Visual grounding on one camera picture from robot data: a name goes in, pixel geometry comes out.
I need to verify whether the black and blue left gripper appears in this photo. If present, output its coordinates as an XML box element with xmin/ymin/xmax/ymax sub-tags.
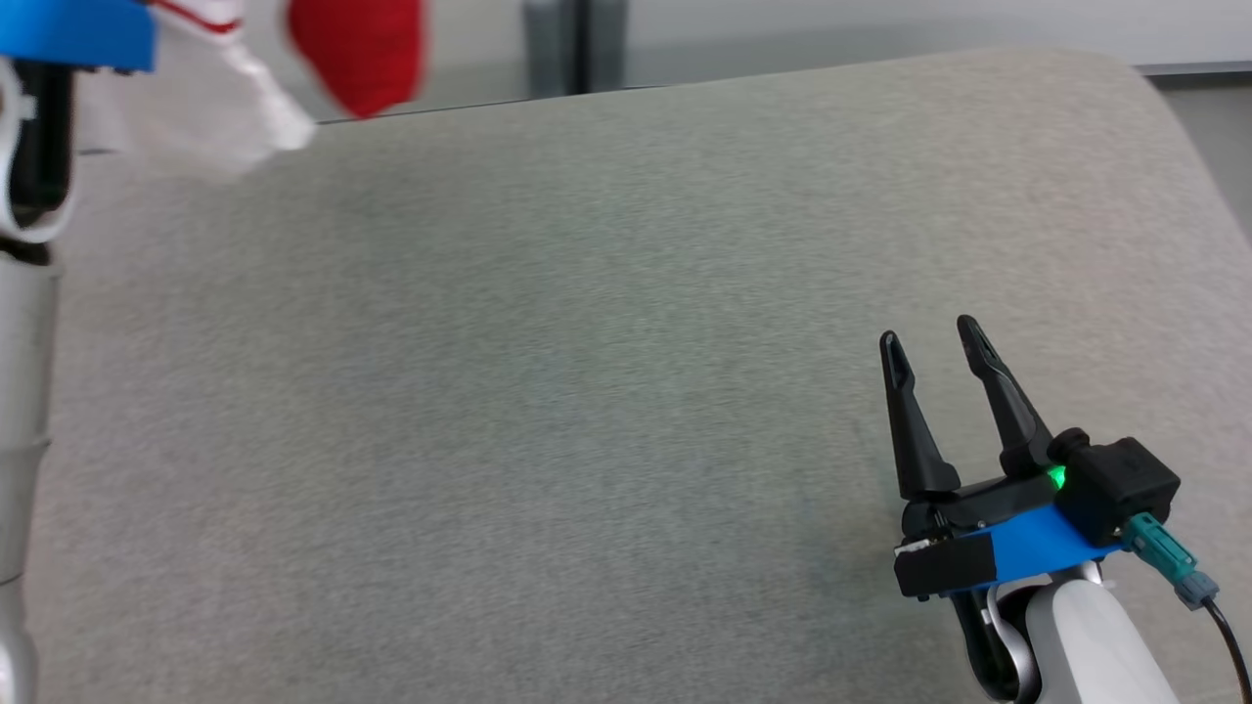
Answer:
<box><xmin>0</xmin><ymin>0</ymin><xmax>157</xmax><ymax>74</ymax></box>

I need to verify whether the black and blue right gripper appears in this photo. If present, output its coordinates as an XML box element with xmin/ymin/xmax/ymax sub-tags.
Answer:
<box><xmin>879</xmin><ymin>315</ymin><xmax>1122</xmax><ymax>600</ymax></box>

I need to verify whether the red Bulls basketball jersey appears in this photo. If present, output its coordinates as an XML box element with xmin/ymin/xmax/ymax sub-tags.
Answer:
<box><xmin>78</xmin><ymin>0</ymin><xmax>431</xmax><ymax>182</ymax></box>

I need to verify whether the teal plug right camera cable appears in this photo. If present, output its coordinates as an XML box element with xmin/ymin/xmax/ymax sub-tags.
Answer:
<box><xmin>1122</xmin><ymin>513</ymin><xmax>1252</xmax><ymax>704</ymax></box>

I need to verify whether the grey partition wall post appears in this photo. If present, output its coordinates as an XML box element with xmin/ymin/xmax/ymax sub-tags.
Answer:
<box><xmin>523</xmin><ymin>0</ymin><xmax>627</xmax><ymax>99</ymax></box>

